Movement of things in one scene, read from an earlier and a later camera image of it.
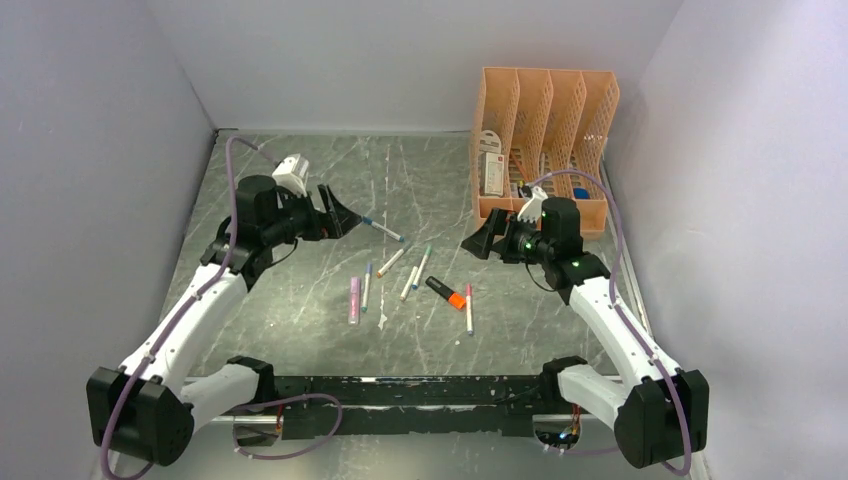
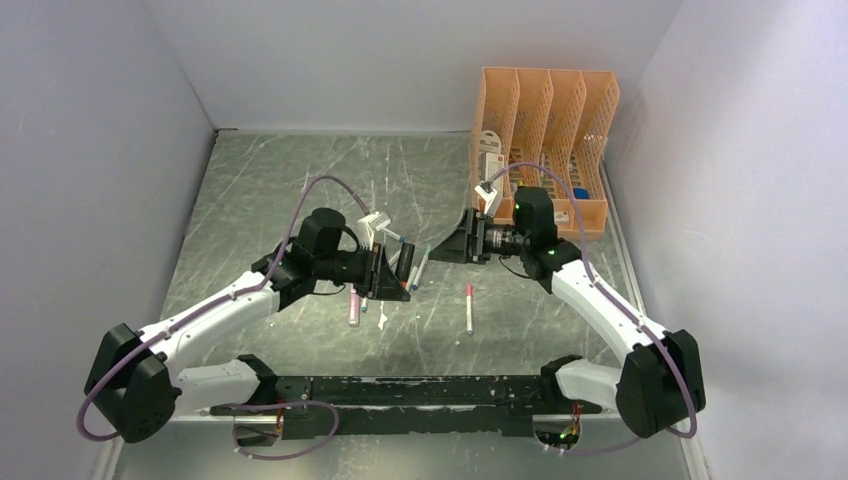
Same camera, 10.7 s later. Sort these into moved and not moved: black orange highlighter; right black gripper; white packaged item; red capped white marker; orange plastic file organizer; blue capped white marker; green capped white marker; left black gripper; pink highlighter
Moved: black orange highlighter; left black gripper; right black gripper
Not moved: red capped white marker; green capped white marker; orange plastic file organizer; blue capped white marker; pink highlighter; white packaged item
